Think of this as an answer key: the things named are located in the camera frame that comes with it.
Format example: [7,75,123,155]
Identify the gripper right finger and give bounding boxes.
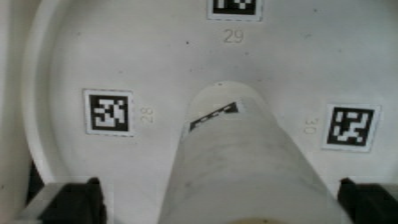
[338,178,398,224]

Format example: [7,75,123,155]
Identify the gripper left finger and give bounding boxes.
[13,177,107,224]

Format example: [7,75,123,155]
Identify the white cylindrical table leg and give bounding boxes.
[157,81,352,224]

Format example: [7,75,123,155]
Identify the white round table top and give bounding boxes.
[23,0,398,224]

